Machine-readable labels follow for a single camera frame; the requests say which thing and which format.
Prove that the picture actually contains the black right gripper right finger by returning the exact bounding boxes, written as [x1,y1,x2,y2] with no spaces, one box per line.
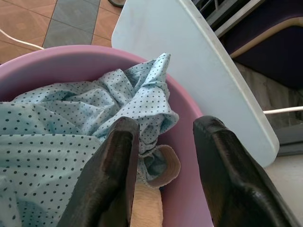
[193,115,301,227]

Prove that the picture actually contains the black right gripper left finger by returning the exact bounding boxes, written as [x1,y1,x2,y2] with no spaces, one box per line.
[56,117,141,227]

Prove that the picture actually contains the beige cloth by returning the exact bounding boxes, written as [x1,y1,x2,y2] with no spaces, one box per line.
[129,146,181,227]

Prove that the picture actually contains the pink plastic laundry basin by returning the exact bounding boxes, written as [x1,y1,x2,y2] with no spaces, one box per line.
[0,45,215,227]

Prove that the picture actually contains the light blue dotted garment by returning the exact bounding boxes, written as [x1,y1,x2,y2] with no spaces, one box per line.
[0,52,179,227]

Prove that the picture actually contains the white rod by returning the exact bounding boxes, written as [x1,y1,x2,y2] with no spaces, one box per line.
[262,106,303,114]

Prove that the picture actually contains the white plastic table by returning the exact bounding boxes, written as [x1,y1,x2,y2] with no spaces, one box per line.
[111,0,280,169]

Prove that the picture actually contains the dark purple chair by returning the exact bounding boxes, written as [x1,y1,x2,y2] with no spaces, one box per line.
[221,0,303,89]

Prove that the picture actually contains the white cable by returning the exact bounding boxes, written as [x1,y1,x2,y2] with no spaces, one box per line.
[0,29,45,50]

